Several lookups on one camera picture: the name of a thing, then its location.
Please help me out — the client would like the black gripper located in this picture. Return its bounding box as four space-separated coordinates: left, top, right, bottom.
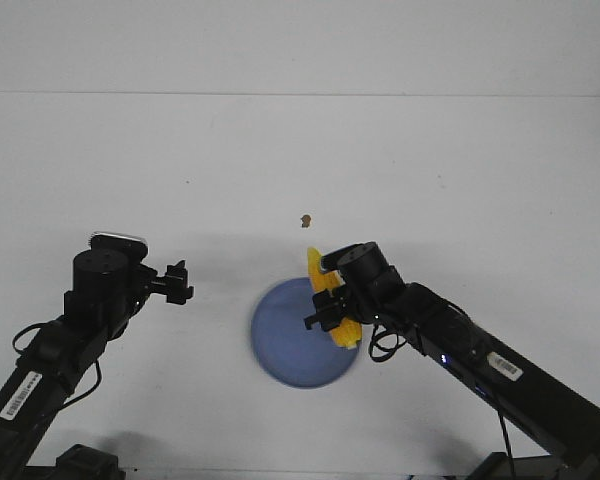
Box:
304 285 354 331
141 260 194 305

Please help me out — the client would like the yellow toy corn cob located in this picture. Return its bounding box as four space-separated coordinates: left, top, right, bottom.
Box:
304 247 362 350

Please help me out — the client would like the blue round plate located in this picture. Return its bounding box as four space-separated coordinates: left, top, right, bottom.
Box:
250 277 359 389

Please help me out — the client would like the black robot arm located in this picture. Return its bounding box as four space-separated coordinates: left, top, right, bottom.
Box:
304 242 600 479
0 241 193 479

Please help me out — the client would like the small brown table mark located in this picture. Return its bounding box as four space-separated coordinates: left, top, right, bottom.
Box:
300 214 312 229

